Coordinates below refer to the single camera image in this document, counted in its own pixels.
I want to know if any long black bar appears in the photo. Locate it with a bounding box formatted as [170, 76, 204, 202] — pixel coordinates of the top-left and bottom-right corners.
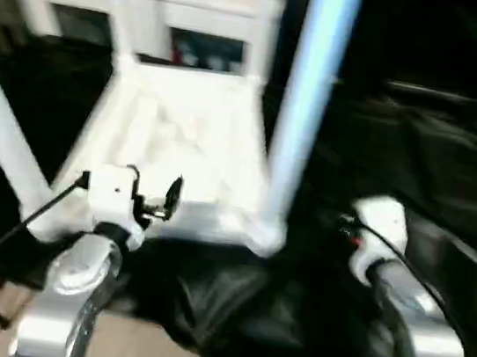
[387, 82, 477, 109]

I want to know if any black glossy mat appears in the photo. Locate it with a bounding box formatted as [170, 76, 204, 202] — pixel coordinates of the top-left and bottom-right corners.
[0, 23, 477, 357]

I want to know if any white plastic table top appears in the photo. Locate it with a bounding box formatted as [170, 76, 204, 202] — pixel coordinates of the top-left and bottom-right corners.
[32, 48, 305, 278]

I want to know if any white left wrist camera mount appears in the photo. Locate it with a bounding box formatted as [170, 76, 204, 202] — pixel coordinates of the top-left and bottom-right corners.
[77, 159, 155, 255]

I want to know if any white sideboard cabinet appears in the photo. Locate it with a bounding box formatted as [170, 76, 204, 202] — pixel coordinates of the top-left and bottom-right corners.
[0, 0, 291, 78]

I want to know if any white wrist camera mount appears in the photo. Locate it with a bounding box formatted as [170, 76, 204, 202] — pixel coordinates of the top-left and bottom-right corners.
[77, 159, 155, 255]
[343, 193, 412, 291]

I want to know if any white plastic table leg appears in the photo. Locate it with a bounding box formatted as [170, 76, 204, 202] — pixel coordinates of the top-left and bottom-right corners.
[256, 0, 366, 245]
[0, 42, 73, 223]
[84, 0, 147, 68]
[242, 0, 281, 86]

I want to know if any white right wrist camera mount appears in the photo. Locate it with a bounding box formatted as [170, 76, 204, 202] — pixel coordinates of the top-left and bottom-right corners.
[343, 193, 412, 291]

